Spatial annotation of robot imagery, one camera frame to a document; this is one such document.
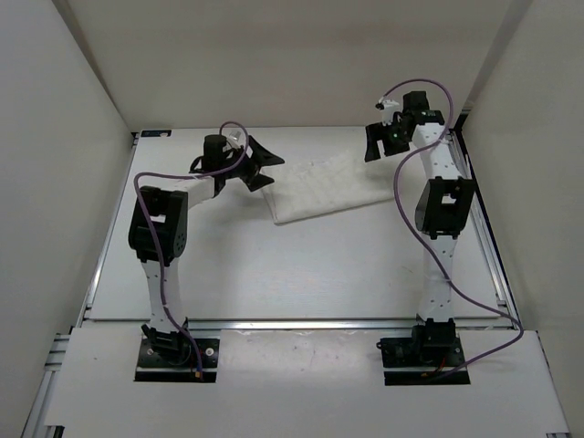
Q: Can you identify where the aluminium front rail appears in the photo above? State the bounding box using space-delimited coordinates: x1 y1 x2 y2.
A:
188 318 415 331

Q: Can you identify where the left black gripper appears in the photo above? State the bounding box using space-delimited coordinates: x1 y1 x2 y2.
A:
221 136 284 192

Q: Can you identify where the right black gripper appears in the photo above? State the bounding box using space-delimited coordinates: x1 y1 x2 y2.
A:
363 120 410 163

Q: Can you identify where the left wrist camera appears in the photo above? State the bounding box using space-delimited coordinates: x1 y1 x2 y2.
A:
224 130 245 151

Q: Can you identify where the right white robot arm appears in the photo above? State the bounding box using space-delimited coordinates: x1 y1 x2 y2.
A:
364 91 475 365

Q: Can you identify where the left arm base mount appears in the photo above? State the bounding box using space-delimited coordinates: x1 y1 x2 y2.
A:
134 324 220 383

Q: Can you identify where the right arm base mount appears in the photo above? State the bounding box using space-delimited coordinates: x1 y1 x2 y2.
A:
376 318 470 386

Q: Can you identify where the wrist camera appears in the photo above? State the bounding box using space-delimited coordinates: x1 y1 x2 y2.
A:
224 130 245 151
375 97 401 126

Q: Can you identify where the white skirt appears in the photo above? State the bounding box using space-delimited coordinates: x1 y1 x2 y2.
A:
261 151 398 225

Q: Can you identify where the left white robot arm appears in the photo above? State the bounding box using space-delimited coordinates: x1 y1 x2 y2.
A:
129 133 285 365

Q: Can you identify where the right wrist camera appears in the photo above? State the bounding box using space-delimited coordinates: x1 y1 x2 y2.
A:
375 97 401 126

